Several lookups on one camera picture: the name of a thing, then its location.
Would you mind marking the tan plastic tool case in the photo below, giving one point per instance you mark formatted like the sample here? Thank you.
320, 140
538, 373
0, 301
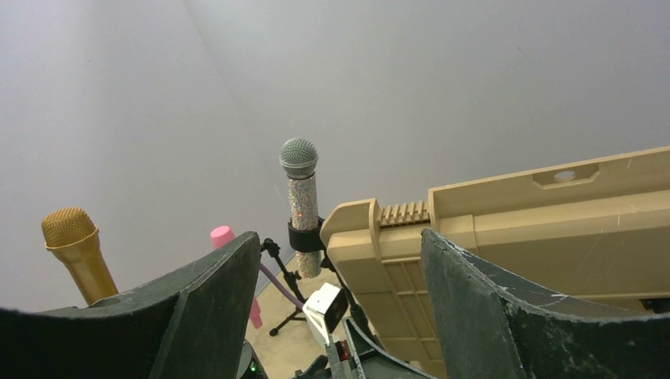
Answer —
596, 229

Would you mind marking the glitter silver microphone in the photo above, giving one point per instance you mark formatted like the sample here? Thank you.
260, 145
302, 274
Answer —
299, 158

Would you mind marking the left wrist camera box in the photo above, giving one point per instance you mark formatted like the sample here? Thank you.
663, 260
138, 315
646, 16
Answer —
324, 310

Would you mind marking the gold microphone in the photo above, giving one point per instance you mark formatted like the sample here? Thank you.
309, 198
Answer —
72, 237

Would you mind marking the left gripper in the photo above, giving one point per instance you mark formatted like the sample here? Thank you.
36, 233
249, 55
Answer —
358, 357

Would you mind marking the pink microphone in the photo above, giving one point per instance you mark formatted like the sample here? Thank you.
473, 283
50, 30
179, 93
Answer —
219, 237

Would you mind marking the black tripod shock mount stand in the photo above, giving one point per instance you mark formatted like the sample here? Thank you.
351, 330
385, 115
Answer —
289, 289

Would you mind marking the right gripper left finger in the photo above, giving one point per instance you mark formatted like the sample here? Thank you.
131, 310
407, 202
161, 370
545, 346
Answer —
189, 323

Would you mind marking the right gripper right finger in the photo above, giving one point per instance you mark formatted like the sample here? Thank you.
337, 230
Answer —
493, 323

